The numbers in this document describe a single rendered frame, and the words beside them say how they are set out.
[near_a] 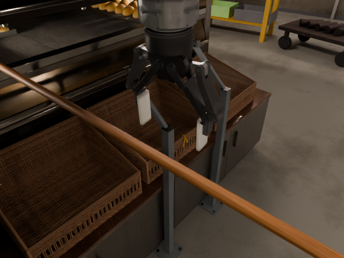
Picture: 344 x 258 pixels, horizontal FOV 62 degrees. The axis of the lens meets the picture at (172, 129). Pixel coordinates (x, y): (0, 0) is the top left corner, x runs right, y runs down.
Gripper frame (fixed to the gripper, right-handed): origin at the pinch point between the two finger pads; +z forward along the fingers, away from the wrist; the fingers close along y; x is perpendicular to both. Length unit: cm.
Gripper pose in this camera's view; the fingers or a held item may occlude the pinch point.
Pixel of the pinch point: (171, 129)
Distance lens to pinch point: 55.5
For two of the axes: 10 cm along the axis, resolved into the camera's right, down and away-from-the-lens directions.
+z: 0.2, 7.8, 6.3
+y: 8.1, 3.5, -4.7
